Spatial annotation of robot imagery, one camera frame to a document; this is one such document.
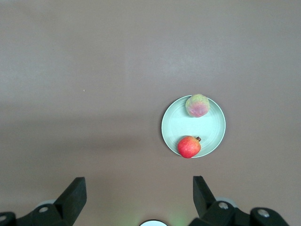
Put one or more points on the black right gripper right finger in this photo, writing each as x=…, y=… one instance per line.
x=204, y=202

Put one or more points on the red yellow pomegranate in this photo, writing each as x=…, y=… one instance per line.
x=188, y=147

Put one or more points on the light green round plate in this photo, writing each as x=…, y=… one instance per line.
x=188, y=127

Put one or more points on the brown table mat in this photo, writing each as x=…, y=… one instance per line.
x=94, y=47

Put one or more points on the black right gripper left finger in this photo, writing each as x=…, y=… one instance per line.
x=65, y=202

